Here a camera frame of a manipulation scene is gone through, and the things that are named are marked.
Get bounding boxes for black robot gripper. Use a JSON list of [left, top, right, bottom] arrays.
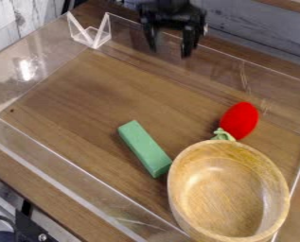
[[138, 0, 206, 58]]

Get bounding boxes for red plush strawberry toy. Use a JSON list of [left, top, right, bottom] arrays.
[[213, 102, 260, 141]]

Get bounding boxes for clear acrylic tray walls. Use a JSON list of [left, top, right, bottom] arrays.
[[0, 14, 300, 242]]

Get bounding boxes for green rectangular block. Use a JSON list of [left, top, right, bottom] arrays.
[[118, 120, 173, 179]]

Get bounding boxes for wooden bowl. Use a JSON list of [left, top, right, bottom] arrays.
[[167, 140, 289, 242]]

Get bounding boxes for black metal table clamp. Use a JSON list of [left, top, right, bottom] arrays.
[[15, 211, 58, 242]]

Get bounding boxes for clear acrylic corner bracket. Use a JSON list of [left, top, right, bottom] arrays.
[[66, 12, 111, 49]]

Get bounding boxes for black cable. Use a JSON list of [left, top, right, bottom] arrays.
[[0, 215, 16, 242]]

